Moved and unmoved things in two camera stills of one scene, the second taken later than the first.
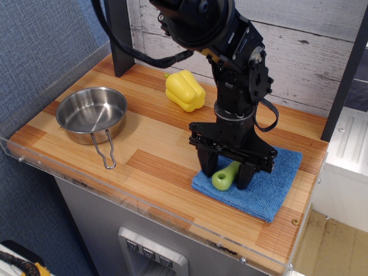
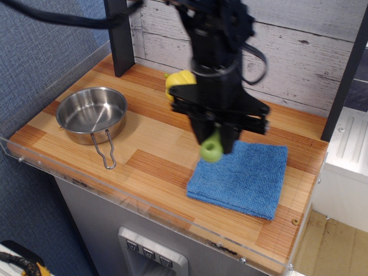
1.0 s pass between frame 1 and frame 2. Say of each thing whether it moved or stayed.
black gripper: moved
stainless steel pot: stayed
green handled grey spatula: moved
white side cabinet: stayed
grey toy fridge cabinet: stayed
